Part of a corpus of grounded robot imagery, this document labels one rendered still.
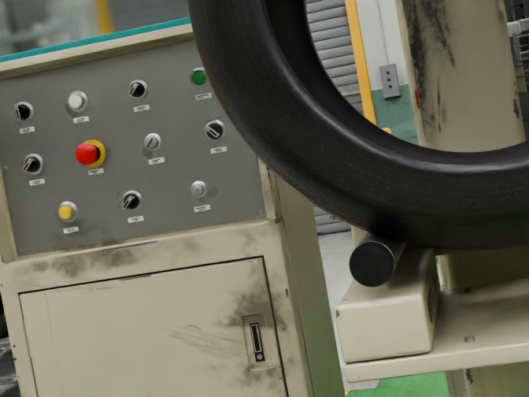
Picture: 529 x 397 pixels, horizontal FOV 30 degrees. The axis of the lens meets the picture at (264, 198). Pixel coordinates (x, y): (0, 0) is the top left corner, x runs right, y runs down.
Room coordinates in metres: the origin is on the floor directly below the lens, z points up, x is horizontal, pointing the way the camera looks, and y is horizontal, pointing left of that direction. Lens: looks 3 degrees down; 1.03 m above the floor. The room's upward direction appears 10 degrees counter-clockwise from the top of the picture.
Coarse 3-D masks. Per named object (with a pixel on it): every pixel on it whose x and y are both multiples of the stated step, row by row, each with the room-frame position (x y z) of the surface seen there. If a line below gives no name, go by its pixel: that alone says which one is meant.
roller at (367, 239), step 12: (372, 240) 0.98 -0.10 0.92; (384, 240) 0.99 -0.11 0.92; (360, 252) 0.96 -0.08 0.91; (372, 252) 0.96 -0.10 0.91; (384, 252) 0.96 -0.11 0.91; (396, 252) 1.00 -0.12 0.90; (360, 264) 0.96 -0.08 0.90; (372, 264) 0.96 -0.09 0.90; (384, 264) 0.96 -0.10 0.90; (396, 264) 0.99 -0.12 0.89; (360, 276) 0.96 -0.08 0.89; (372, 276) 0.96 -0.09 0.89; (384, 276) 0.96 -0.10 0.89
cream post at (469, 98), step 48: (432, 0) 1.30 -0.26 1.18; (480, 0) 1.29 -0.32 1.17; (432, 48) 1.31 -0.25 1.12; (480, 48) 1.29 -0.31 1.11; (432, 96) 1.31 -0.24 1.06; (480, 96) 1.30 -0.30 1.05; (432, 144) 1.31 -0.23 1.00; (480, 144) 1.30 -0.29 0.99; (480, 384) 1.31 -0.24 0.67; (528, 384) 1.30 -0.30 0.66
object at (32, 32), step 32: (0, 0) 1.85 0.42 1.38; (32, 0) 1.84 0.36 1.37; (64, 0) 1.82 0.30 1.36; (96, 0) 1.81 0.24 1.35; (128, 0) 1.80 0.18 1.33; (160, 0) 1.79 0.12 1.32; (0, 32) 1.85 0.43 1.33; (32, 32) 1.84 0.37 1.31; (64, 32) 1.83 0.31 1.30; (96, 32) 1.81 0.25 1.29; (128, 32) 1.79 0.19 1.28
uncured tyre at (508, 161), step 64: (192, 0) 1.01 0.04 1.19; (256, 0) 0.96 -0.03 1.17; (256, 64) 0.96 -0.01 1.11; (320, 64) 1.24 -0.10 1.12; (256, 128) 0.98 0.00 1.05; (320, 128) 0.95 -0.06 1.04; (320, 192) 0.98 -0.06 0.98; (384, 192) 0.94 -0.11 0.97; (448, 192) 0.93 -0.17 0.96; (512, 192) 0.92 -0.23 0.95
